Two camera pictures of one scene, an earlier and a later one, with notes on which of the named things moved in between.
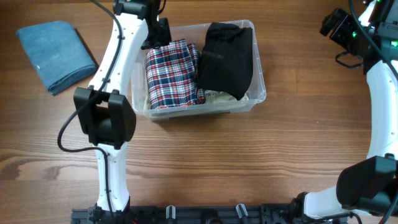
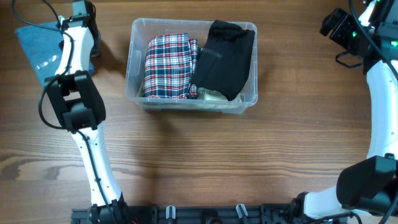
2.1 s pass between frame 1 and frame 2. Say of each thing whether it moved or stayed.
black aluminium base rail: stayed
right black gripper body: stayed
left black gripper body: moved
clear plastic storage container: stayed
